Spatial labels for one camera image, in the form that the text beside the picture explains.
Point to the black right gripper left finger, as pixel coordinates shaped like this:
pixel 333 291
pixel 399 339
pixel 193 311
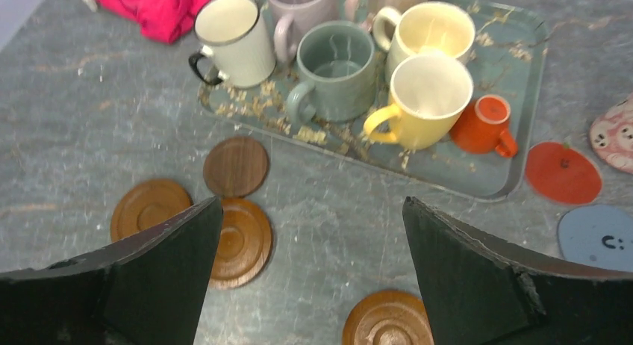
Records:
pixel 148 288

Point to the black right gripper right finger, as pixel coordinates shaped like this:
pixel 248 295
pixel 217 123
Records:
pixel 478 288

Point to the glossy wooden ridged coaster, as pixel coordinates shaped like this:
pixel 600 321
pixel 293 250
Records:
pixel 245 244

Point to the red round coaster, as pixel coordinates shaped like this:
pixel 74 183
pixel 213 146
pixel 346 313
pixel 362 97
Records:
pixel 561 174

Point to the green floral serving tray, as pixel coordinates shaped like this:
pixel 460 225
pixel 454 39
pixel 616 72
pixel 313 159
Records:
pixel 507 59

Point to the brown wooden coaster far left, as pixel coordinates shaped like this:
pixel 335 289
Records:
pixel 147 204

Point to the blue round coaster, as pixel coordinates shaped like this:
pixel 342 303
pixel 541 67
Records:
pixel 597 236

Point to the dark brown flat coaster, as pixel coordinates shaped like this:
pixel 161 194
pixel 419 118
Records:
pixel 236 167

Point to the small orange cup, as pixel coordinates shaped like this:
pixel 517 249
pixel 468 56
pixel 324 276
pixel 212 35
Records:
pixel 483 127

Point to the yellow ceramic mug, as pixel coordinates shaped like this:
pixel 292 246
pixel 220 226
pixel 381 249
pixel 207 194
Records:
pixel 427 95

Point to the pink floral patterned mug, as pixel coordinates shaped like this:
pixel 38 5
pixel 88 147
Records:
pixel 610 136

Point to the cream yellow mug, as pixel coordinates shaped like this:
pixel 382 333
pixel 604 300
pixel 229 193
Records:
pixel 432 27

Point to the grey-green ceramic mug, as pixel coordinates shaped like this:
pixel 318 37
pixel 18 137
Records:
pixel 336 64

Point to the crumpled red cloth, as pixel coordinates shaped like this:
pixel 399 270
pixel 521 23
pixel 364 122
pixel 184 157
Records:
pixel 164 21

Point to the lilac ceramic mug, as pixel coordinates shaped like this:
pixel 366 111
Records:
pixel 292 19

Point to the white mug black handle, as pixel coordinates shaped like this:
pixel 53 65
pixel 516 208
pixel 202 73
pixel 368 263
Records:
pixel 236 47

